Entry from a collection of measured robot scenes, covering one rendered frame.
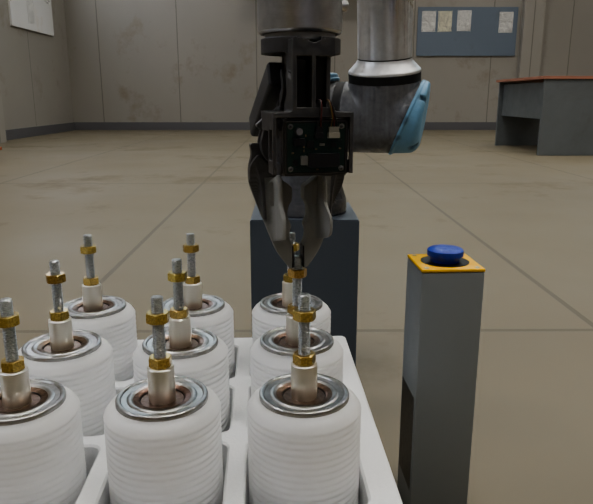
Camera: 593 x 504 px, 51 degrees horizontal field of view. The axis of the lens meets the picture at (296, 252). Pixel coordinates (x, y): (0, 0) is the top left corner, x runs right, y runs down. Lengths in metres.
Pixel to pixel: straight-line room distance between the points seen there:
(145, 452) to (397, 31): 0.72
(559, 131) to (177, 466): 5.60
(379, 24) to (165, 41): 9.22
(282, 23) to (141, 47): 9.69
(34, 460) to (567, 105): 5.67
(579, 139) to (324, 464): 5.63
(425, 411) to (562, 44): 10.19
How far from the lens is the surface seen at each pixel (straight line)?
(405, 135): 1.00
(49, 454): 0.55
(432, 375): 0.73
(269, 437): 0.51
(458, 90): 10.28
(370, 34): 1.00
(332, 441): 0.51
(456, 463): 0.79
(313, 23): 0.55
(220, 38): 10.03
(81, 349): 0.65
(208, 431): 0.52
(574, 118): 6.00
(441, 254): 0.70
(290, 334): 0.63
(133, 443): 0.51
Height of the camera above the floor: 0.49
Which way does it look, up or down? 14 degrees down
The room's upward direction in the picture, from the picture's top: straight up
